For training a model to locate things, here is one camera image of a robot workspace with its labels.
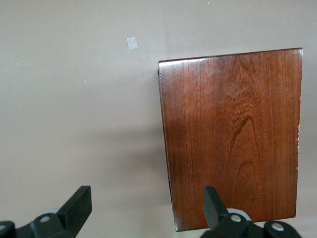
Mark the small grey tape patch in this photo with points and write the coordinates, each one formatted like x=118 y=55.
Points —
x=132 y=43

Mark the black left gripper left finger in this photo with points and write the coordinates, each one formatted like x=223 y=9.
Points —
x=76 y=208

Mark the dark brown wooden drawer cabinet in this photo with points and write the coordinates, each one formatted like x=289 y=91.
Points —
x=230 y=138

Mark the brown paper table cover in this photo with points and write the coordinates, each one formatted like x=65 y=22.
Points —
x=74 y=99

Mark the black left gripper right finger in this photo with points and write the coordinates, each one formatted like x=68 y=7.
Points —
x=213 y=208

